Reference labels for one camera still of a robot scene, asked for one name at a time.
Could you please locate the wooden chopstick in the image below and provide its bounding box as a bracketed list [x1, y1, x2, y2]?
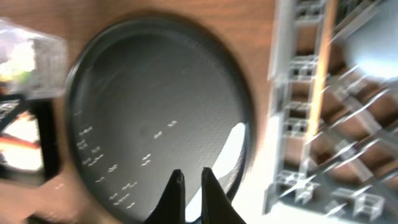
[306, 0, 339, 142]

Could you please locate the light blue cup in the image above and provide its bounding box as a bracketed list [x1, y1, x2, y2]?
[343, 0, 397, 83]

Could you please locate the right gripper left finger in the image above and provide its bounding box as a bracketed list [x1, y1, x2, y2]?
[144, 169, 186, 224]

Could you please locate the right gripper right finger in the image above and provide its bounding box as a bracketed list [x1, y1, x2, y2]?
[201, 167, 246, 224]

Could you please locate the white rice pile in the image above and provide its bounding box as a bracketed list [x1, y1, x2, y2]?
[1, 100, 44, 172]

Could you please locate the black rectangular tray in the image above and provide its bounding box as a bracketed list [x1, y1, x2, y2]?
[1, 94, 60, 186]

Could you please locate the grey dishwasher rack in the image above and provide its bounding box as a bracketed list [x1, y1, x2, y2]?
[264, 1, 397, 223]

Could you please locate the orange carrot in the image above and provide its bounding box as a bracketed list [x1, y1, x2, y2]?
[1, 136, 40, 150]

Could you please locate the yellow green snack wrapper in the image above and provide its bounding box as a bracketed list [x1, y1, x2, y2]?
[1, 40, 35, 83]

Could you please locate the clear plastic bin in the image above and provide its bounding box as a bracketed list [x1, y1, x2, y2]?
[1, 18, 68, 99]

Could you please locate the round black serving tray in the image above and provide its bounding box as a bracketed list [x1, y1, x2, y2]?
[65, 14, 255, 223]

